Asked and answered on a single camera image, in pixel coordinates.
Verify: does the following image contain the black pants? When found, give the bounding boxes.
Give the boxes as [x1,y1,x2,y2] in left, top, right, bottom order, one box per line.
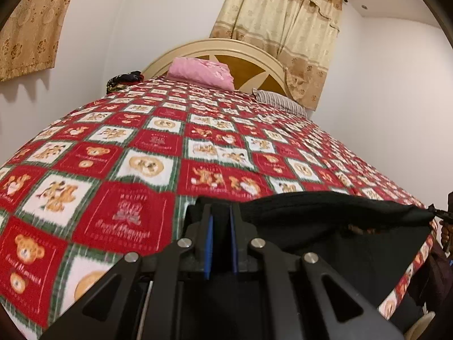
[196,190,435,307]

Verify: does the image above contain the dark clothing bundle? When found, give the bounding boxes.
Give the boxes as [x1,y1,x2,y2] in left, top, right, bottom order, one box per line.
[106,71,144,94]

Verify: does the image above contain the red teddy bear bedspread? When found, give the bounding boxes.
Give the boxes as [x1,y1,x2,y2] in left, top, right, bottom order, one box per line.
[0,76,437,340]

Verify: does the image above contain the striped pillow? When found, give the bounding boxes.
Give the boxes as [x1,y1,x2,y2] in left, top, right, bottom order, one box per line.
[252,89,307,118]

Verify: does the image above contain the pink folded blanket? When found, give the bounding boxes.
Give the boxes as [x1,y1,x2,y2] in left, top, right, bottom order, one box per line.
[166,57,235,91]

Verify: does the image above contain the cream wooden headboard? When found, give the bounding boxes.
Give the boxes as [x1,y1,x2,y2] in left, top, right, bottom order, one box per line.
[143,39,291,97]

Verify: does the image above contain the beige patterned curtain by headboard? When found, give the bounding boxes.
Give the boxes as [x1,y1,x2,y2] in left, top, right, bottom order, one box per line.
[210,0,343,111]

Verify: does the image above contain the beige patterned curtain side wall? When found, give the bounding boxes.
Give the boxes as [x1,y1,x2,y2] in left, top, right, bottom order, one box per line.
[1,0,70,81]

